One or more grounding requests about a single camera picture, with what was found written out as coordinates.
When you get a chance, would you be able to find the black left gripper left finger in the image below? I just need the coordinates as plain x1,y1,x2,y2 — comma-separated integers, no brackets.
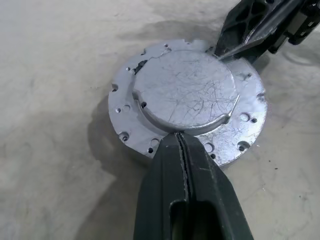
133,132,188,240

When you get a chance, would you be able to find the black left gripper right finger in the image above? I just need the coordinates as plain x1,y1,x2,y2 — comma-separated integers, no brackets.
177,133,248,240

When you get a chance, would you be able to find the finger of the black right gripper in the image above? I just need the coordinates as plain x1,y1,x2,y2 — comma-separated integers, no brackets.
218,0,305,65
216,0,273,52

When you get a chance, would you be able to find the silver round motor lid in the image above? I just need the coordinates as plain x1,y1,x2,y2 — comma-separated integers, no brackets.
107,37,268,172

